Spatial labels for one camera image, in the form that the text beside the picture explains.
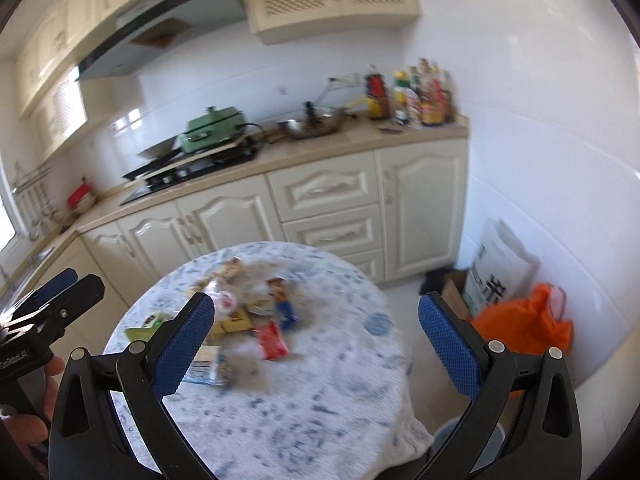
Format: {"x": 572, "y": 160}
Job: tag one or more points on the dark sauce bottle red cap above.
{"x": 376, "y": 92}

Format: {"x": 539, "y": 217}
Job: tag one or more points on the cream kitchen base cabinets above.
{"x": 325, "y": 200}

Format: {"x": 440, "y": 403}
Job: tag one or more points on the white wall socket with plug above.
{"x": 345, "y": 80}

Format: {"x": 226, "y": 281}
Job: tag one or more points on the orange plastic bag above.
{"x": 525, "y": 330}

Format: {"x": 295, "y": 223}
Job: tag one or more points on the black glass gas stove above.
{"x": 200, "y": 170}

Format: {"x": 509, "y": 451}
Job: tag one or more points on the wooden board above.
{"x": 210, "y": 157}

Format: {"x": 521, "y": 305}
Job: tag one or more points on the yellow snack packet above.
{"x": 235, "y": 322}

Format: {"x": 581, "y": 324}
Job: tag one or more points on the person's left hand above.
{"x": 30, "y": 427}

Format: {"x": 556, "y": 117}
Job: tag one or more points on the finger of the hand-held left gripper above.
{"x": 62, "y": 280}
{"x": 82, "y": 292}

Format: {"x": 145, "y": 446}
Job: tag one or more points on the dark cloth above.
{"x": 437, "y": 280}

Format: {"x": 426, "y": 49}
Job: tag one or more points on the white bowl on stove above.
{"x": 157, "y": 149}

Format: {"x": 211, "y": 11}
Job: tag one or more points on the black portable cooktop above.
{"x": 150, "y": 167}

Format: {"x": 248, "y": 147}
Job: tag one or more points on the white round cup lid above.
{"x": 226, "y": 301}

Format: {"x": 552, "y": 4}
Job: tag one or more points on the red kitchen container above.
{"x": 80, "y": 195}

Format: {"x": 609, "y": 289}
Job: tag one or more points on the green electric cooking pot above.
{"x": 212, "y": 127}

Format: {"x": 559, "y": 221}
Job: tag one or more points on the blue white snack packet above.
{"x": 207, "y": 367}

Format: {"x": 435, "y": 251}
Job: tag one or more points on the row of cream upper cabinets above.
{"x": 85, "y": 10}

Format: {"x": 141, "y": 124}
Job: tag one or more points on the small cream lattice wall cabinet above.
{"x": 62, "y": 115}

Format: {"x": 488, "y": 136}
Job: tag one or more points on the green snack packet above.
{"x": 145, "y": 327}

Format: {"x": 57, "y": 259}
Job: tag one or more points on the wall utensil rack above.
{"x": 32, "y": 195}

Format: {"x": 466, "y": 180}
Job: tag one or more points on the white plastic bag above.
{"x": 502, "y": 265}

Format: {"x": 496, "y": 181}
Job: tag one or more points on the grey range hood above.
{"x": 165, "y": 15}

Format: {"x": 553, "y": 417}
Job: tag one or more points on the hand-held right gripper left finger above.
{"x": 185, "y": 345}

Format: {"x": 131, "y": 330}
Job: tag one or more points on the steel wok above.
{"x": 310, "y": 127}

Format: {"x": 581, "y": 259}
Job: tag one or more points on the brown cardboard box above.
{"x": 457, "y": 292}

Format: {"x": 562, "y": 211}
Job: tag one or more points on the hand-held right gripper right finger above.
{"x": 450, "y": 350}

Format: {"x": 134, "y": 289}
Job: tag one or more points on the blue and red snack packet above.
{"x": 282, "y": 302}

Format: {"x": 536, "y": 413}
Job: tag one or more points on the cluster of condiment bottles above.
{"x": 427, "y": 95}

